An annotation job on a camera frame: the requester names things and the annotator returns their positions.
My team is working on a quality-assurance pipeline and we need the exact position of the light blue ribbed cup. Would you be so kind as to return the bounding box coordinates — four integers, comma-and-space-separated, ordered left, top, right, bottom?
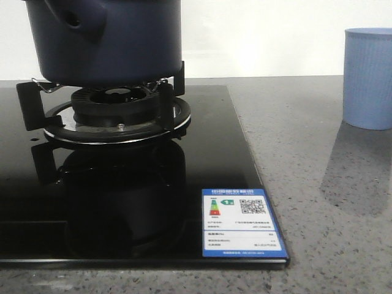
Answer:
343, 28, 391, 130

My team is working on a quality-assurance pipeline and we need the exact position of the dark blue cooking pot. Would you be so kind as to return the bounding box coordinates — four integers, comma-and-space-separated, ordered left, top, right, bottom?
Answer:
26, 1, 182, 87

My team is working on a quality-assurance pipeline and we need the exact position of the blue energy label sticker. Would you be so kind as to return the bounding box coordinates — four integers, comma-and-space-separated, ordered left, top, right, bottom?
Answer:
202, 188, 289, 263

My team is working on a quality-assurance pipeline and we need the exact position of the black round gas burner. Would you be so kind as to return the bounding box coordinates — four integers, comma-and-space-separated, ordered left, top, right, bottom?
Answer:
71, 87, 159, 127

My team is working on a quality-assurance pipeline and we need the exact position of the black glass gas stove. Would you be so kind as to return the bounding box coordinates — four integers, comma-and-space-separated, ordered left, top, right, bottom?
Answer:
1, 86, 290, 269

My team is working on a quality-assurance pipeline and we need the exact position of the black pan support grate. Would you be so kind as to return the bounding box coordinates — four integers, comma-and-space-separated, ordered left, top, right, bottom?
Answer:
17, 69, 191, 146

